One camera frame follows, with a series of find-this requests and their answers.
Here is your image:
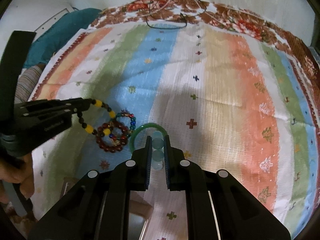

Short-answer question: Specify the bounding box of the black and yellow bead bracelet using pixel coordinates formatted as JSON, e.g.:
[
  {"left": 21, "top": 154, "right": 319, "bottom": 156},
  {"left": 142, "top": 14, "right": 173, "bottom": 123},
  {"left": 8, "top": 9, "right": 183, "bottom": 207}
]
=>
[{"left": 76, "top": 99, "right": 117, "bottom": 137}]

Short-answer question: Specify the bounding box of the dark red bead bracelet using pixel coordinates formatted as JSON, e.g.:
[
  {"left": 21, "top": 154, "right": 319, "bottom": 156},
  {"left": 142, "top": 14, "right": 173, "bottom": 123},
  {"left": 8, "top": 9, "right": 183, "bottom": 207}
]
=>
[{"left": 95, "top": 121, "right": 130, "bottom": 153}]

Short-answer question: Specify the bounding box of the green jade bangle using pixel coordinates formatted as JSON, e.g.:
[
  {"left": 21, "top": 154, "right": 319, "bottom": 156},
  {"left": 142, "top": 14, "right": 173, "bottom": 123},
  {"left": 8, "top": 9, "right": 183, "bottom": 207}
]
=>
[{"left": 129, "top": 122, "right": 168, "bottom": 153}]

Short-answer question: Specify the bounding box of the pale blue bead bracelet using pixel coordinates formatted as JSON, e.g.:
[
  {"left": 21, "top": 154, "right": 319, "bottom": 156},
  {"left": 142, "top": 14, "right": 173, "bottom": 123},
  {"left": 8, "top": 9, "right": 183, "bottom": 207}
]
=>
[{"left": 151, "top": 130, "right": 165, "bottom": 171}]

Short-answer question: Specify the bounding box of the person's left hand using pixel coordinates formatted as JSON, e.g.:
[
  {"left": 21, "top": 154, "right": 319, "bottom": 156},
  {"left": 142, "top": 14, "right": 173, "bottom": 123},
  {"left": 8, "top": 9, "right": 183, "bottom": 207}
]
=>
[{"left": 1, "top": 153, "right": 35, "bottom": 204}]

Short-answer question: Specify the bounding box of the grey striped pillow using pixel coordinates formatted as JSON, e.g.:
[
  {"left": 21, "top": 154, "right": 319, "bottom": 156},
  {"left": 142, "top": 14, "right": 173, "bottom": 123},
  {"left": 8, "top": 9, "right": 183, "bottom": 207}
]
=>
[{"left": 14, "top": 63, "right": 46, "bottom": 104}]

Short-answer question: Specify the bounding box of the teal pillow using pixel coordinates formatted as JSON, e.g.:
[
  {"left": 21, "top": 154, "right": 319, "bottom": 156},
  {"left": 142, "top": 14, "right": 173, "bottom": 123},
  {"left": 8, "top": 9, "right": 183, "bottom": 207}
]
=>
[{"left": 23, "top": 8, "right": 101, "bottom": 69}]

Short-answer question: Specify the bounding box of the striped colourful blanket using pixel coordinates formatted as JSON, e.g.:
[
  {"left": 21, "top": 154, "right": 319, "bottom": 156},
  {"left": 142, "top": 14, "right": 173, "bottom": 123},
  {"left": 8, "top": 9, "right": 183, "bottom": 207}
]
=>
[{"left": 31, "top": 23, "right": 319, "bottom": 237}]

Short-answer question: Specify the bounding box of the brown floral bedsheet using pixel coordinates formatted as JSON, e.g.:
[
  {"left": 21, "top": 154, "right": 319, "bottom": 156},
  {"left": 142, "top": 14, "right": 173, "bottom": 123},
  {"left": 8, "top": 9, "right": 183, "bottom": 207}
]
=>
[{"left": 91, "top": 0, "right": 320, "bottom": 98}]

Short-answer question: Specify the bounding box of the white cable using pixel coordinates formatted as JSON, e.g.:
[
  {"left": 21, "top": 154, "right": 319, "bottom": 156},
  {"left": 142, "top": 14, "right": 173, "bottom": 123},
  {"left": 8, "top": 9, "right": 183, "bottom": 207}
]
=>
[{"left": 139, "top": 0, "right": 226, "bottom": 23}]

